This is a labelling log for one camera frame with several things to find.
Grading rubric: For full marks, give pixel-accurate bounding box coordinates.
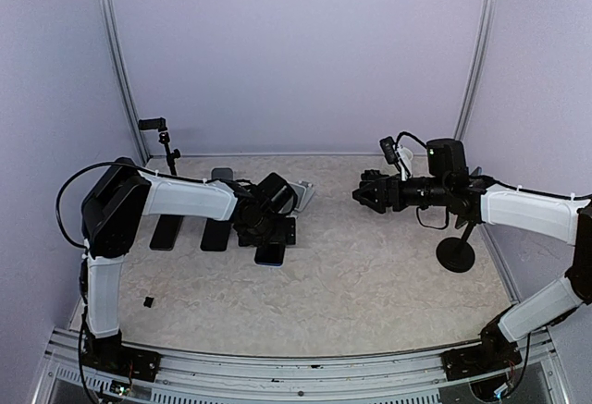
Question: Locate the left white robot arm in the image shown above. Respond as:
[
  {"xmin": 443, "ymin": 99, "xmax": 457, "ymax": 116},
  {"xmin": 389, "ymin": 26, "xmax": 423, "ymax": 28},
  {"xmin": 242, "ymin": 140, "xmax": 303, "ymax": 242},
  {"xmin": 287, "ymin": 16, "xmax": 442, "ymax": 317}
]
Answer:
[{"xmin": 78, "ymin": 157, "xmax": 302, "ymax": 372}]

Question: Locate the silver folding phone stand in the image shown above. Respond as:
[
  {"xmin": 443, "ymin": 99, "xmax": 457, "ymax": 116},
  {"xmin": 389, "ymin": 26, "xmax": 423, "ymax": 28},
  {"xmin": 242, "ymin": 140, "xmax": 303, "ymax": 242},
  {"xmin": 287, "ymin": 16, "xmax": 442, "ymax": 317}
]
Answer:
[{"xmin": 290, "ymin": 181, "xmax": 315, "ymax": 215}]

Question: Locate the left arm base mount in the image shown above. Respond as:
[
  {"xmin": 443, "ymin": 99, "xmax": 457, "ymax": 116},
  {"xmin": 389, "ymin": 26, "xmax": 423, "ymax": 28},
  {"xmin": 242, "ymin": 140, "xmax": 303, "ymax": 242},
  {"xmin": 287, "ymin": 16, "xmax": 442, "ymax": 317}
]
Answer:
[{"xmin": 81, "ymin": 346, "xmax": 161, "ymax": 383}]

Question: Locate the black round base phone stand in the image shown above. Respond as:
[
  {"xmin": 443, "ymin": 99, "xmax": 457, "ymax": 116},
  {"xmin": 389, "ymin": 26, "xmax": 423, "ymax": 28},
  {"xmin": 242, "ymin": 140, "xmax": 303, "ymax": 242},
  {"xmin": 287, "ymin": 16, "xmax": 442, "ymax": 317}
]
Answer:
[{"xmin": 211, "ymin": 167, "xmax": 234, "ymax": 180}]

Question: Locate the aluminium corner post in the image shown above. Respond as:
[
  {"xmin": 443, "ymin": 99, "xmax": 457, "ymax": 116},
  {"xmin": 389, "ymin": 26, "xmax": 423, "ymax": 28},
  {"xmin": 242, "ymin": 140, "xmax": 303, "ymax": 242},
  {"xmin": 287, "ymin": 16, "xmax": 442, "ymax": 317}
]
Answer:
[
  {"xmin": 454, "ymin": 0, "xmax": 497, "ymax": 141},
  {"xmin": 99, "ymin": 0, "xmax": 151, "ymax": 164}
]

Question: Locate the phone on right tall stand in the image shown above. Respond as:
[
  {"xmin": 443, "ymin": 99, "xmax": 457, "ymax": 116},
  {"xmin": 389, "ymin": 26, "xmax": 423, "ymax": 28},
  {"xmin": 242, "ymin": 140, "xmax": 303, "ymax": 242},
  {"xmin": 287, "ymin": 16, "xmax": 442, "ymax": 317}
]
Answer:
[{"xmin": 454, "ymin": 215, "xmax": 471, "ymax": 229}]

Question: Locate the aluminium front rail frame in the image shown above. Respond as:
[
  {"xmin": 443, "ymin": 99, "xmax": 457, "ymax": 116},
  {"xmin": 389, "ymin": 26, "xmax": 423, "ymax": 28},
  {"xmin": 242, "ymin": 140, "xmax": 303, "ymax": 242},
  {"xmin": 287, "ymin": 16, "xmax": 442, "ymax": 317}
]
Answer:
[{"xmin": 31, "ymin": 341, "xmax": 568, "ymax": 404}]

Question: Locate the right aluminium corner post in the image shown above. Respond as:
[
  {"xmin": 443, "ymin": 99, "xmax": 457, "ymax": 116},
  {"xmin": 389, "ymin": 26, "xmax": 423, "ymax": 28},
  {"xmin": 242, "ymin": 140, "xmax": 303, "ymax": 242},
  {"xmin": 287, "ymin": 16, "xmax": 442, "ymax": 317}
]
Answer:
[{"xmin": 454, "ymin": 0, "xmax": 497, "ymax": 141}]

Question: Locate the black phone from tall stand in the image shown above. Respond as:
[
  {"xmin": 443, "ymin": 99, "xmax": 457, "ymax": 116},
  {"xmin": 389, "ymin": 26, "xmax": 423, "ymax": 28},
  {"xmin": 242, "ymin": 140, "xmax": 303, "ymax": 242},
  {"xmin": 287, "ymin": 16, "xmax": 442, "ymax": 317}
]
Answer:
[{"xmin": 149, "ymin": 214, "xmax": 183, "ymax": 251}]

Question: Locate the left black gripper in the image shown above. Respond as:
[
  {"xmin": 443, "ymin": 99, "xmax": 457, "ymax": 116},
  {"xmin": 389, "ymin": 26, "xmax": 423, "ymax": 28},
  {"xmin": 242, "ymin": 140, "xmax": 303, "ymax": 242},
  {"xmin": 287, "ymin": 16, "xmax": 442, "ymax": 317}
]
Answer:
[{"xmin": 239, "ymin": 214, "xmax": 296, "ymax": 246}]

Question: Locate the black small stand back right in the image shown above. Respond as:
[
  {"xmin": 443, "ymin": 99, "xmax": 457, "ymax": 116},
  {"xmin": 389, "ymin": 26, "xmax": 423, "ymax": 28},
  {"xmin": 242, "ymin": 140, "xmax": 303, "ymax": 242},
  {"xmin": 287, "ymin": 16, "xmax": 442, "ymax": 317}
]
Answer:
[{"xmin": 361, "ymin": 169, "xmax": 389, "ymax": 181}]

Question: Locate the small black clip piece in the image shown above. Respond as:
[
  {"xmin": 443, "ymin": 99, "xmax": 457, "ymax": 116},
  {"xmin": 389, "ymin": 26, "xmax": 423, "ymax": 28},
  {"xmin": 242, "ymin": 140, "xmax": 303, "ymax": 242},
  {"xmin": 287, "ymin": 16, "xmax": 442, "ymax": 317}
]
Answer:
[{"xmin": 143, "ymin": 297, "xmax": 154, "ymax": 308}]

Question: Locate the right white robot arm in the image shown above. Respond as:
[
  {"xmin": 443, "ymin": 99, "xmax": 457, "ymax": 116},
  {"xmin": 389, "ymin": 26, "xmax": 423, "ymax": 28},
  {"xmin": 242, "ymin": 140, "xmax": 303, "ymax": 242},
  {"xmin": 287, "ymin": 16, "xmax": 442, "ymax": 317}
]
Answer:
[{"xmin": 352, "ymin": 137, "xmax": 591, "ymax": 371}]

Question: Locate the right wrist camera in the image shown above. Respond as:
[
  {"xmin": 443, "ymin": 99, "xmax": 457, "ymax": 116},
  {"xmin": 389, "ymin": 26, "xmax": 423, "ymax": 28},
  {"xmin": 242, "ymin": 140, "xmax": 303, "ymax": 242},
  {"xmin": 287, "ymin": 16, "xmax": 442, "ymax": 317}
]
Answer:
[{"xmin": 379, "ymin": 136, "xmax": 413, "ymax": 181}]

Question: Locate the black tall stand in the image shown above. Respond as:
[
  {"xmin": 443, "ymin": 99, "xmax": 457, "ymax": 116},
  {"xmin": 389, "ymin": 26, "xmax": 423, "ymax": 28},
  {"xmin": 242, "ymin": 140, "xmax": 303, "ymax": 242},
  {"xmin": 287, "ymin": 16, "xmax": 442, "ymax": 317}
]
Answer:
[
  {"xmin": 436, "ymin": 223, "xmax": 475, "ymax": 274},
  {"xmin": 138, "ymin": 117, "xmax": 181, "ymax": 176}
]

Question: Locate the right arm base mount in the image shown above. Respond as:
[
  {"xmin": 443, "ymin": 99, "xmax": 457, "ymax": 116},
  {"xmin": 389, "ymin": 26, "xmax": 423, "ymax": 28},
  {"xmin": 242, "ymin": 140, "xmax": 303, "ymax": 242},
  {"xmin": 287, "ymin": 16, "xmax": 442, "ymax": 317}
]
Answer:
[{"xmin": 440, "ymin": 345, "xmax": 523, "ymax": 381}]

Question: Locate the white cup back right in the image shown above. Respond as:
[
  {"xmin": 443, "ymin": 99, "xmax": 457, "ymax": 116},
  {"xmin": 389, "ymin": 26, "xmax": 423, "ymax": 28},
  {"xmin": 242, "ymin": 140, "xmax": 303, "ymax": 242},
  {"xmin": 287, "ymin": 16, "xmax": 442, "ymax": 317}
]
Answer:
[{"xmin": 397, "ymin": 144, "xmax": 413, "ymax": 172}]

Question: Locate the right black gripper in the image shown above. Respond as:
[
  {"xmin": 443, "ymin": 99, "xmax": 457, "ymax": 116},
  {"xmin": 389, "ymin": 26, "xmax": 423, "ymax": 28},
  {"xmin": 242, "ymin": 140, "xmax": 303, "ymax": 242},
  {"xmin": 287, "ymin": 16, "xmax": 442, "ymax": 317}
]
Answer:
[{"xmin": 352, "ymin": 172, "xmax": 450, "ymax": 214}]

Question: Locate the left aluminium corner post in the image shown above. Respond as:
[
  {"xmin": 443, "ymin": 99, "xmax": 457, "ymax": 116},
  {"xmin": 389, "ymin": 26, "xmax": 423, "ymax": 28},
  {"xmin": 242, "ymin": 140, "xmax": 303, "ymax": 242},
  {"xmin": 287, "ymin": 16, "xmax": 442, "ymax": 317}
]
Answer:
[{"xmin": 99, "ymin": 0, "xmax": 151, "ymax": 164}]

